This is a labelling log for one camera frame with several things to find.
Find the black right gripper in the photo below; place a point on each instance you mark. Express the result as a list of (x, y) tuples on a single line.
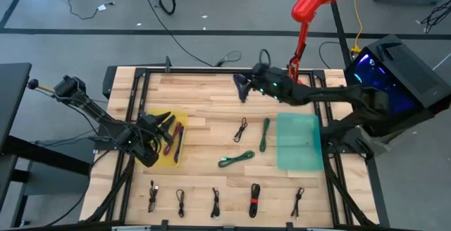
[(273, 83)]

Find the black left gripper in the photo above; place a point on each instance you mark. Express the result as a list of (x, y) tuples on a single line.
[(151, 130)]

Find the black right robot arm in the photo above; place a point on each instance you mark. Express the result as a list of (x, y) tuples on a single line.
[(334, 93)]

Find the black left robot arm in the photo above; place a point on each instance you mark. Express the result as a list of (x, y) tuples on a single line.
[(91, 109)]

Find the yellow translucent plastic bin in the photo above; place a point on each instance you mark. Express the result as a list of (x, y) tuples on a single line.
[(180, 115)]

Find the teal translucent plastic bin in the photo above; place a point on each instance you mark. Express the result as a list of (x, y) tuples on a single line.
[(296, 153)]

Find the wooden stick with black knob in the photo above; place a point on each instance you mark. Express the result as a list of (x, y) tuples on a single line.
[(33, 84)]

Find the black desk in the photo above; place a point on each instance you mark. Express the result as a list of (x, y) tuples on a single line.
[(12, 93)]

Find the black computer tower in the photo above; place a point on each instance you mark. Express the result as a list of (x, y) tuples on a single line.
[(415, 72)]

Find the black aluminium table frame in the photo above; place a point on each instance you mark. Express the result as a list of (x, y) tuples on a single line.
[(211, 71)]

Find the black frame post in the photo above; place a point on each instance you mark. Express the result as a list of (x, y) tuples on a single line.
[(340, 34)]

